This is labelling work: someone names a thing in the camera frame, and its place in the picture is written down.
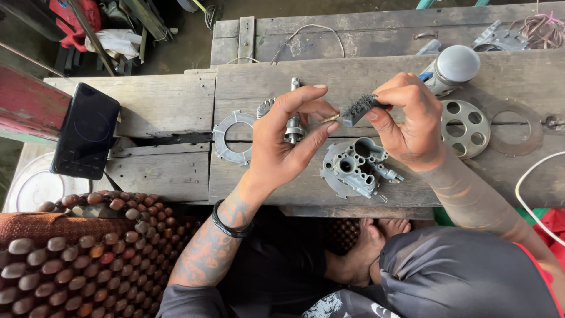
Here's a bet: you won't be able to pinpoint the person's right hand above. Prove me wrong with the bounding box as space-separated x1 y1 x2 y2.
364 72 447 173

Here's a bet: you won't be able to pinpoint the person's left hand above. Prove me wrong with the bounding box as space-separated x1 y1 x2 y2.
244 84 341 196

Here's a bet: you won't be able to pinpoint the grey wire brush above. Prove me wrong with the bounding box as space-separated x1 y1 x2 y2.
342 94 392 128

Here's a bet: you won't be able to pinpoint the steel gear shaft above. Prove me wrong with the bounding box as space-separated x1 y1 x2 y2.
256 78 306 145

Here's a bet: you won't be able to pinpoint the perforated round metal disc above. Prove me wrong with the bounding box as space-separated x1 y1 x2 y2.
440 99 491 160

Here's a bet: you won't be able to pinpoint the grey carburetor body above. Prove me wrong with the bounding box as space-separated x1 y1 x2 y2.
320 136 405 203

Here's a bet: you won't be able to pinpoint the grey domed metal canister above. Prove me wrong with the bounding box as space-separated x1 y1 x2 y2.
417 44 481 97

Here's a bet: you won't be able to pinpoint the small grey metal piece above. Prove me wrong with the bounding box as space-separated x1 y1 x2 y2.
416 39 443 56

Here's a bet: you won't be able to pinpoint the black wristbands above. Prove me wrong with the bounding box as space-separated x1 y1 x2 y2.
211 199 255 239

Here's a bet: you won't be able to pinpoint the green plastic sheet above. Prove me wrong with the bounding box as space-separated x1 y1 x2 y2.
433 207 551 227

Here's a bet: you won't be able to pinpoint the person's bare foot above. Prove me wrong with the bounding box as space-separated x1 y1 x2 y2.
323 218 412 289

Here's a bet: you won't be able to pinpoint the dark grey shorts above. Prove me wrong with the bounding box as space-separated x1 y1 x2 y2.
157 226 563 318

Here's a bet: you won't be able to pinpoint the red cloth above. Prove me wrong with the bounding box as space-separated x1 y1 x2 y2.
532 209 565 266

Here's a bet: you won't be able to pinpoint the black smartphone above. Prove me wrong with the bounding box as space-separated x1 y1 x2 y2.
49 82 121 181

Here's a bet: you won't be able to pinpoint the white crumpled cloth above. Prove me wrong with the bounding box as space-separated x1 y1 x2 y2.
84 29 143 61

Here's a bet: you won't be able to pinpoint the brown wooden bead seat cover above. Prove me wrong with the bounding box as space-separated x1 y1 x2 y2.
0 190 205 318

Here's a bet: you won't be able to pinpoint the red plastic container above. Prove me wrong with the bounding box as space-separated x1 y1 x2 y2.
48 0 102 53

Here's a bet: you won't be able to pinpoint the red painted wooden beam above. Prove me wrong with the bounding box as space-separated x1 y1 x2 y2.
0 63 72 143

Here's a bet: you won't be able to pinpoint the notched grey metal ring plate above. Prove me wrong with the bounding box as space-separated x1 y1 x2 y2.
212 110 257 167

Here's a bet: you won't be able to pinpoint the rusty brown friction ring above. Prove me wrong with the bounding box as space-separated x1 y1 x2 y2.
482 99 545 158

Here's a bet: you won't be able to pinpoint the grey metal bracket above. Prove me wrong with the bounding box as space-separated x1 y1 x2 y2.
471 19 529 52

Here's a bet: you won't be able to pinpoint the thin white wire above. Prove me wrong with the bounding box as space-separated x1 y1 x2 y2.
225 24 345 65

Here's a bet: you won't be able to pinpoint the thick white cable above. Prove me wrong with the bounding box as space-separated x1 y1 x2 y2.
515 151 565 246

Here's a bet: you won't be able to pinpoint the coil of brown wire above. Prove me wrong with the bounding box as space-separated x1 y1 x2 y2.
509 11 565 50

